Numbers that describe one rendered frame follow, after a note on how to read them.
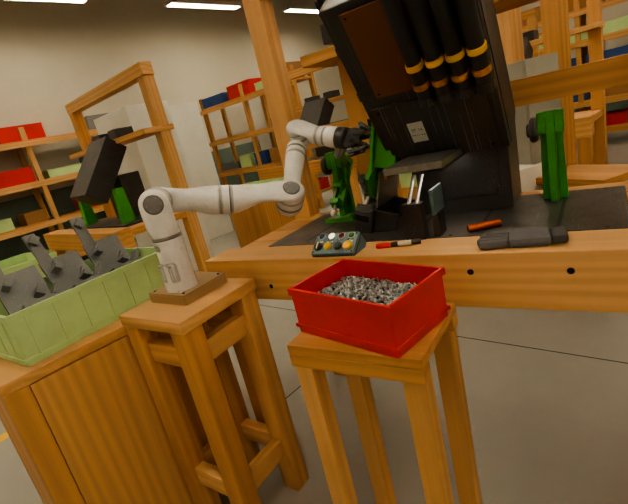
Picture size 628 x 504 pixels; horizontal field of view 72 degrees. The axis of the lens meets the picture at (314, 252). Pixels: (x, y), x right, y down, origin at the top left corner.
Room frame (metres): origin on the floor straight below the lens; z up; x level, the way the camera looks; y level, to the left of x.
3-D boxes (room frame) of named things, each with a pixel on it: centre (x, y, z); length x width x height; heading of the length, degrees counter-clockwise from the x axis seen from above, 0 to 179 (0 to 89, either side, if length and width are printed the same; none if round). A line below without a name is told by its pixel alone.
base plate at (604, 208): (1.41, -0.41, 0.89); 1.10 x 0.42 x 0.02; 54
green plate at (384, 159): (1.40, -0.31, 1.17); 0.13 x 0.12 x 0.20; 54
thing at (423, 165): (1.28, -0.41, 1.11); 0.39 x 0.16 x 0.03; 144
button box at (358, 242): (1.28, -0.08, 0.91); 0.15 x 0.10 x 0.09; 54
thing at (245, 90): (7.88, 0.43, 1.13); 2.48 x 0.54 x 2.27; 46
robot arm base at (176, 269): (1.35, 0.44, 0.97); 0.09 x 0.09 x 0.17; 58
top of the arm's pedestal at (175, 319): (1.35, 0.44, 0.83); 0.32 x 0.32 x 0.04; 52
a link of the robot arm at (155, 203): (1.35, 0.44, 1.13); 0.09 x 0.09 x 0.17; 8
